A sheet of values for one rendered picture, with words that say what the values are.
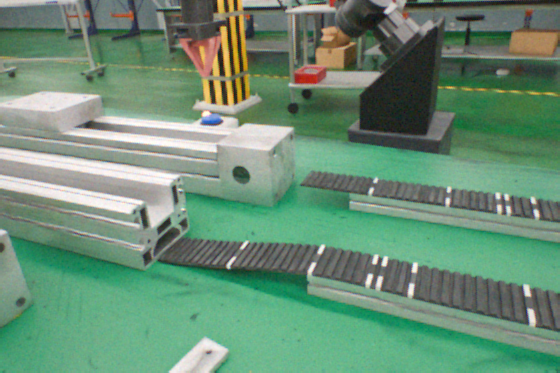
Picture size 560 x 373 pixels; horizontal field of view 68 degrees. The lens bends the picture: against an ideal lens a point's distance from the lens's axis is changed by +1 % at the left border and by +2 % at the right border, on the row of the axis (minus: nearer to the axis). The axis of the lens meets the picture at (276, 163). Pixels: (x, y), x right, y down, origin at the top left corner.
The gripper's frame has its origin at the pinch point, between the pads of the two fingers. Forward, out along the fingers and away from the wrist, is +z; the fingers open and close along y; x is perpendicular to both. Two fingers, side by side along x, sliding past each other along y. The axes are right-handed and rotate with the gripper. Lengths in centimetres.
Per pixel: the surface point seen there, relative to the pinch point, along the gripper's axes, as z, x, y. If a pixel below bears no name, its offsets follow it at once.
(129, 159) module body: 11.3, -5.3, 18.1
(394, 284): 13, 41, 33
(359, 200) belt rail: 14.5, 33.6, 14.6
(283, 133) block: 6.6, 20.5, 11.0
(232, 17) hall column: 13, -145, -271
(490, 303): 13, 50, 33
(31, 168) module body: 8.8, -13.2, 29.9
